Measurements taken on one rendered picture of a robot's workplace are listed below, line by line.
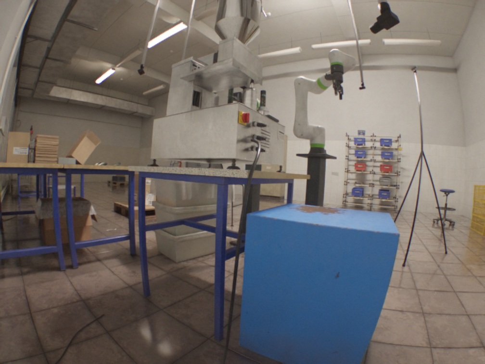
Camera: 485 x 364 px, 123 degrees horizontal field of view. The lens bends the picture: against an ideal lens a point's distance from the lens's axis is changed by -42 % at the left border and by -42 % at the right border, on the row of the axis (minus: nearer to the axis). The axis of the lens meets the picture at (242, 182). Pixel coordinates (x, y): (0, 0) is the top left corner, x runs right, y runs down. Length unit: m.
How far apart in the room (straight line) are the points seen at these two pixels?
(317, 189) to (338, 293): 1.20
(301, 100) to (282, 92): 5.69
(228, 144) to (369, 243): 0.63
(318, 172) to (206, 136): 1.08
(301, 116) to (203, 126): 0.99
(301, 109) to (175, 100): 1.00
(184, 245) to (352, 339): 1.42
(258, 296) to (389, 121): 6.22
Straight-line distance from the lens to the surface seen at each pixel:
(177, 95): 1.27
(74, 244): 1.78
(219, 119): 0.96
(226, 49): 1.04
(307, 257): 0.72
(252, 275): 0.83
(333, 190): 6.55
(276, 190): 6.66
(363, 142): 5.95
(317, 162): 1.83
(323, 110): 6.91
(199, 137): 1.01
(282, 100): 7.44
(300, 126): 1.78
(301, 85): 1.89
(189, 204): 1.80
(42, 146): 2.19
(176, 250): 1.81
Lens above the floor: 0.74
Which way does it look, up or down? 2 degrees down
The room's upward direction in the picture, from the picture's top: 3 degrees clockwise
